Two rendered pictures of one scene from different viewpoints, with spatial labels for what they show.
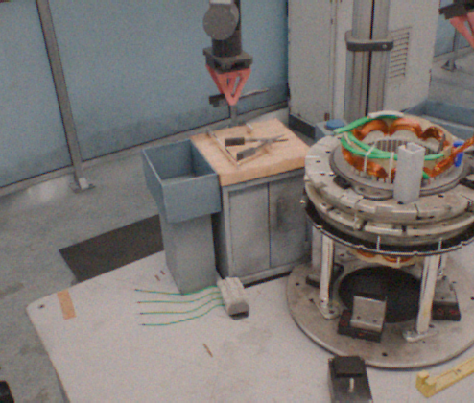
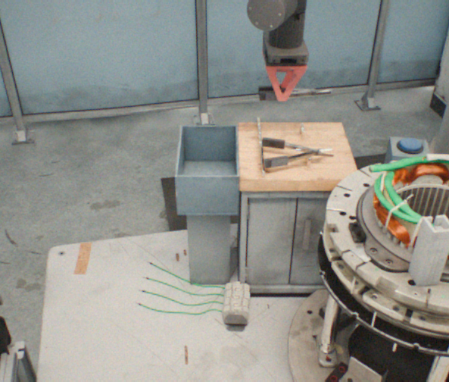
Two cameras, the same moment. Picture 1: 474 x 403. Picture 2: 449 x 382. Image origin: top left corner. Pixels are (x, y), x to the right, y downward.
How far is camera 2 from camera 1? 31 cm
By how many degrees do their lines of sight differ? 17
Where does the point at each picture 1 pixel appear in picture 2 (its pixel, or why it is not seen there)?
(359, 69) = not seen: outside the picture
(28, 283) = (124, 202)
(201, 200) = (217, 198)
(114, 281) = (136, 248)
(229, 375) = not seen: outside the picture
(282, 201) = (312, 220)
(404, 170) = (423, 247)
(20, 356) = not seen: hidden behind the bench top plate
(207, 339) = (191, 342)
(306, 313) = (302, 350)
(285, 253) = (308, 274)
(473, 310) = not seen: outside the picture
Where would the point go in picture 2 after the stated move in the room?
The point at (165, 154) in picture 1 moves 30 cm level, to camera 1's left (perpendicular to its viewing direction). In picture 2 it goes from (207, 136) to (71, 110)
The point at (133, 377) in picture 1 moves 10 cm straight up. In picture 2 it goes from (104, 358) to (95, 320)
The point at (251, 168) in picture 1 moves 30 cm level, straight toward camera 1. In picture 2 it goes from (278, 180) to (207, 310)
